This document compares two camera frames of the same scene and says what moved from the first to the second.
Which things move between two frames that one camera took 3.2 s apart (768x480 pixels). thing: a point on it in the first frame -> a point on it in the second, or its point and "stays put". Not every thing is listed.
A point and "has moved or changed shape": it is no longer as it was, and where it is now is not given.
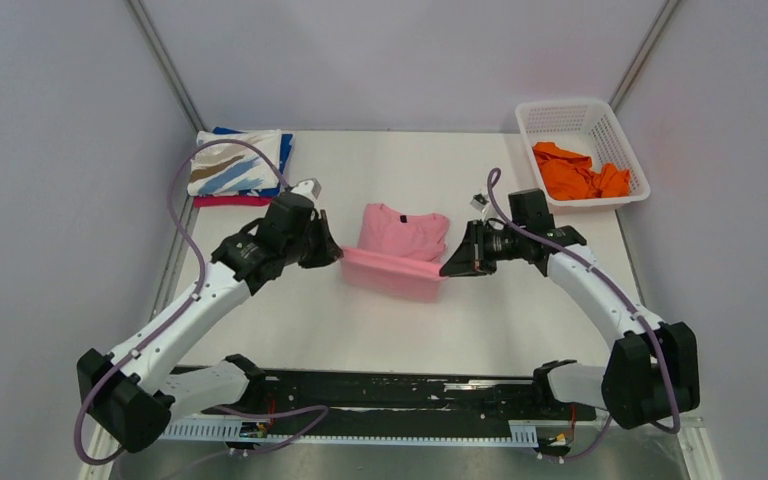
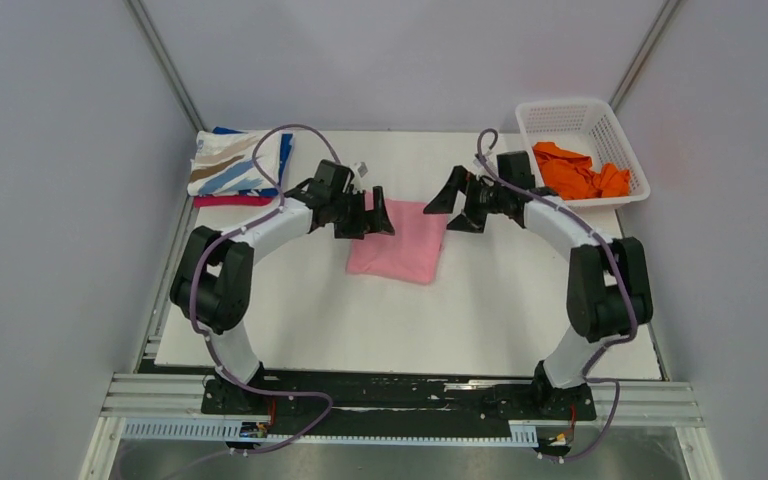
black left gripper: [328, 251] -> [376, 223]
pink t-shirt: [397, 255] has moved or changed shape
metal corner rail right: [643, 52] stays put
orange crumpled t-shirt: [572, 176] stays put
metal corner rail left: [148, 31] stays put
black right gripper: [469, 260] -> [445, 202]
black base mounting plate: [307, 399] stays put
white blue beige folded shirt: [229, 166] stays put
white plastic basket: [589, 128] stays put
